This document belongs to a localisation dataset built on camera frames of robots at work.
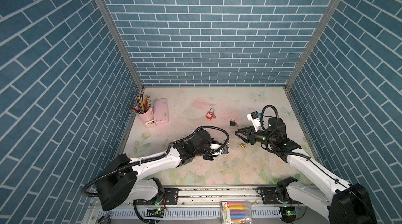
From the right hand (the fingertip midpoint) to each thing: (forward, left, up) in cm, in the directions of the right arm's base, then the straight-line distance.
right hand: (236, 131), depth 77 cm
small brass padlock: (+1, -5, -18) cm, 18 cm away
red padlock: (+19, +15, -15) cm, 29 cm away
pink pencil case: (+17, +47, -14) cm, 52 cm away
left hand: (-5, +8, -7) cm, 12 cm away
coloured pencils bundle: (+18, +57, -5) cm, 59 cm away
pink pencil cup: (+13, +54, -12) cm, 57 cm away
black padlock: (+17, 0, -18) cm, 25 cm away
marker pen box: (-32, -1, -16) cm, 36 cm away
